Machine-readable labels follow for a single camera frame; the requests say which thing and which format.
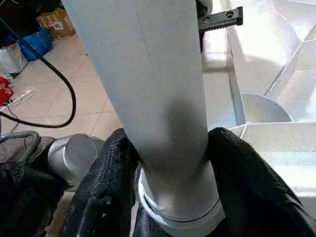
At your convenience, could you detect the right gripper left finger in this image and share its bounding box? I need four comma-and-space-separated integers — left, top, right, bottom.
59, 127, 143, 237

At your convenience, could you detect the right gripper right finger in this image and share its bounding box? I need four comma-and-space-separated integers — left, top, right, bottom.
206, 127, 316, 237

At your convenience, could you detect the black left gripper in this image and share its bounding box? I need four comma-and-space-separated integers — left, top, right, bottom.
196, 0, 244, 53

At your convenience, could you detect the white plastic table top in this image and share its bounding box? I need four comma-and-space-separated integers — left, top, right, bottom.
132, 0, 316, 237

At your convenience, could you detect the white plastic table leg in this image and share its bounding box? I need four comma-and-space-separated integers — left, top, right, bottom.
62, 0, 222, 223

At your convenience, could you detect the small red object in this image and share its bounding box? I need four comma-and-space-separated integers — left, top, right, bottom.
0, 75, 14, 107

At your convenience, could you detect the grey plastic bag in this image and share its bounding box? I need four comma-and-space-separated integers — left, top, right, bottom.
0, 43, 28, 76

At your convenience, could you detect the small labelled cardboard box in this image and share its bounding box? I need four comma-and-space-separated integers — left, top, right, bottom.
37, 7, 76, 40

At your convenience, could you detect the blue plastic bag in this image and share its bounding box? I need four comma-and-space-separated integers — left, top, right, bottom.
17, 27, 53, 62

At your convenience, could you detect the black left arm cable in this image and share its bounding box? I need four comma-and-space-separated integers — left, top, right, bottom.
0, 17, 78, 130

